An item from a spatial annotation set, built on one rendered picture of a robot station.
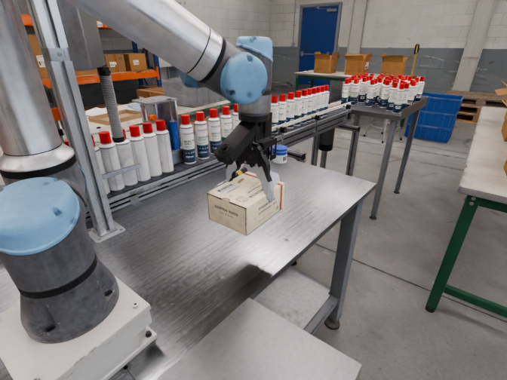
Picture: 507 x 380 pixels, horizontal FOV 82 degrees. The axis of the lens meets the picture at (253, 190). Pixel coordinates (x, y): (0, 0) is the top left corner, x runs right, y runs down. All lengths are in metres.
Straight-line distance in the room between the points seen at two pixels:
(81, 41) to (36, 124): 0.31
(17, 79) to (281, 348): 0.63
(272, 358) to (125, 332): 0.27
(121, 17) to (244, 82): 0.18
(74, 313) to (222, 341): 0.26
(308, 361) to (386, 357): 1.13
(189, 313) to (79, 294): 0.23
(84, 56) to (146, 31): 0.42
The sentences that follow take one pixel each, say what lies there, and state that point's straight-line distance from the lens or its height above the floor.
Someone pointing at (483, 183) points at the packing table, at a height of 0.78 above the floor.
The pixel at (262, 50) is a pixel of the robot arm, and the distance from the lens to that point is 0.64.
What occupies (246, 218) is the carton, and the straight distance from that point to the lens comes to 0.65.
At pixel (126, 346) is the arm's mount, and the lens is 0.63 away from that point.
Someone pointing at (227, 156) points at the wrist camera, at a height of 1.13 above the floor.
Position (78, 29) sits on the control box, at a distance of 0.85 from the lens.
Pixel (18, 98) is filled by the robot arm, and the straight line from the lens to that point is 0.58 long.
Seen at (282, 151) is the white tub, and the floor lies 0.89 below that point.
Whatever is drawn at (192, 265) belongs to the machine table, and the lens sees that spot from 0.80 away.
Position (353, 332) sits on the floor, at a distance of 1.77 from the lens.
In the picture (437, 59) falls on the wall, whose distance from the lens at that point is 7.87.
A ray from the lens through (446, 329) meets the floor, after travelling 1.98.
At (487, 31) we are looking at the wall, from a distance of 7.71.
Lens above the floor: 1.35
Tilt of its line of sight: 27 degrees down
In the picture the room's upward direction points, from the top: straight up
